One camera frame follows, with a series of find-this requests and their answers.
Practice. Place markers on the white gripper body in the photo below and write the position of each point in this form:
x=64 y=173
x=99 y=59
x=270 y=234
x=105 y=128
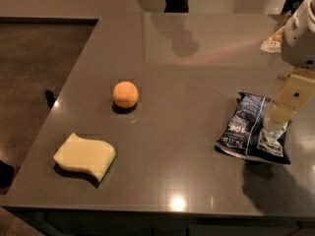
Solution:
x=299 y=44

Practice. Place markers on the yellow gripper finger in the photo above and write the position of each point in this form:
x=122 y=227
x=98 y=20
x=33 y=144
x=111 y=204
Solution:
x=297 y=90

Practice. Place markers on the orange fruit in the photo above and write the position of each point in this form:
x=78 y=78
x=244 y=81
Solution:
x=125 y=95

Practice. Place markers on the blue chip bag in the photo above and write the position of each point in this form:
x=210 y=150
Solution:
x=246 y=137

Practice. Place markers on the white snack wrapper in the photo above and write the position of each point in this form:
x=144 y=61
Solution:
x=274 y=43

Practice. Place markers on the yellow wavy sponge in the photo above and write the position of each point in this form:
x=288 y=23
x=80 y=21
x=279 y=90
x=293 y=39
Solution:
x=92 y=157

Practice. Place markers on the black object on floor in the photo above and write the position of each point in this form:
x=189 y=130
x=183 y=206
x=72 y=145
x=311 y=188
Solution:
x=50 y=98

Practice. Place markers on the dark object at left edge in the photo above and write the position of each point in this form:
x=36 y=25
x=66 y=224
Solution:
x=7 y=173

